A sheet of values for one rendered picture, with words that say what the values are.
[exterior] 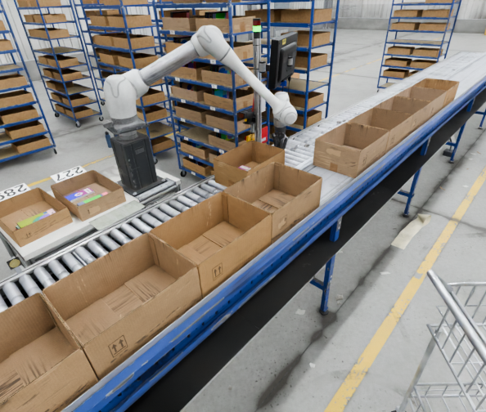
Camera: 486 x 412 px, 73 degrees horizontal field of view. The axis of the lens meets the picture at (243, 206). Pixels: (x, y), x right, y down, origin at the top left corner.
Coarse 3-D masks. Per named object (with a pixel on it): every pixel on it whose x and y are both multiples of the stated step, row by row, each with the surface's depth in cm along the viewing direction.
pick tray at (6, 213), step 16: (32, 192) 198; (0, 208) 187; (16, 208) 194; (32, 208) 196; (48, 208) 195; (64, 208) 177; (0, 224) 176; (16, 224) 183; (32, 224) 167; (48, 224) 174; (64, 224) 180; (16, 240) 164; (32, 240) 170
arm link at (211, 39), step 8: (200, 32) 175; (208, 32) 175; (216, 32) 178; (200, 40) 177; (208, 40) 176; (216, 40) 177; (224, 40) 180; (208, 48) 179; (216, 48) 178; (224, 48) 180; (216, 56) 182
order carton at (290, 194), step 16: (256, 176) 164; (272, 176) 175; (288, 176) 169; (304, 176) 162; (240, 192) 158; (256, 192) 169; (272, 192) 176; (288, 192) 174; (304, 192) 146; (320, 192) 158; (272, 208) 164; (288, 208) 139; (304, 208) 152; (272, 224) 134; (288, 224) 145; (272, 240) 139
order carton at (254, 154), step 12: (252, 144) 232; (264, 144) 225; (228, 156) 218; (240, 156) 228; (252, 156) 238; (264, 156) 230; (276, 156) 209; (216, 168) 209; (228, 168) 201; (240, 168) 194; (252, 168) 194; (216, 180) 215; (228, 180) 206; (240, 180) 199
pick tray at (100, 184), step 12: (72, 180) 209; (84, 180) 215; (96, 180) 220; (108, 180) 206; (60, 192) 206; (72, 192) 211; (96, 192) 209; (108, 192) 209; (120, 192) 195; (72, 204) 183; (84, 204) 181; (96, 204) 186; (108, 204) 192; (84, 216) 184
